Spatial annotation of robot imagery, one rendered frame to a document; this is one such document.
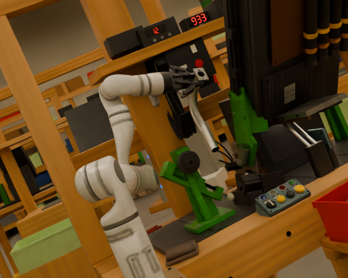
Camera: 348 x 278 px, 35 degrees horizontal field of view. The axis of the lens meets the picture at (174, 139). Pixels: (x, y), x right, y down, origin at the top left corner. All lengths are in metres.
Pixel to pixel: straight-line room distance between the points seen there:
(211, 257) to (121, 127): 0.49
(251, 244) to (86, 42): 10.57
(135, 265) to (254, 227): 0.45
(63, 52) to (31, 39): 0.70
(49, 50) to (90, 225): 10.04
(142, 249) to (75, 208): 0.80
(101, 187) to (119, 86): 0.53
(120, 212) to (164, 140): 0.89
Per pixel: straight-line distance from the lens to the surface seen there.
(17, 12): 2.15
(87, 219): 2.07
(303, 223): 1.68
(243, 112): 1.86
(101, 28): 2.14
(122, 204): 1.27
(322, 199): 1.57
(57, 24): 12.06
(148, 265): 1.31
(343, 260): 1.61
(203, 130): 1.89
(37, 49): 12.02
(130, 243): 1.29
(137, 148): 2.19
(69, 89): 8.84
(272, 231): 1.63
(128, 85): 1.75
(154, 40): 2.07
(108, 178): 1.26
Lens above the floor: 1.34
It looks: 4 degrees down
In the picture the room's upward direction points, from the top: 24 degrees counter-clockwise
